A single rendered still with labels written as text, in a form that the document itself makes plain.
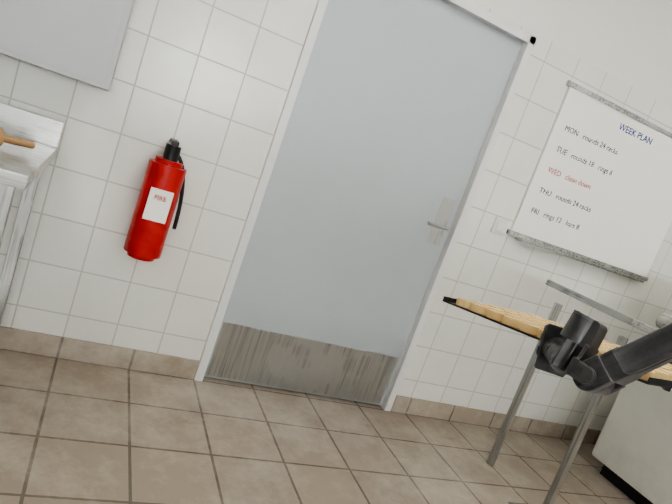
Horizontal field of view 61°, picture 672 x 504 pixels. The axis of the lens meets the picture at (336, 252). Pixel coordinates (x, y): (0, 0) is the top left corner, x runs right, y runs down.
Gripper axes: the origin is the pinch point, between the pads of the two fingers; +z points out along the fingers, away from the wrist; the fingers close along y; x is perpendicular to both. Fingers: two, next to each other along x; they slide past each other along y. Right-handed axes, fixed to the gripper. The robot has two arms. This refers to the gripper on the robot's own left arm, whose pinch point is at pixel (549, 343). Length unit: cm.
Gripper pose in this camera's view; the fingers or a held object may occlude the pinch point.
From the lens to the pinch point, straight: 141.3
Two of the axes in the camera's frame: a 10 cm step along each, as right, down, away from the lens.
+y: -2.9, 9.5, 0.8
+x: 9.3, 3.0, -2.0
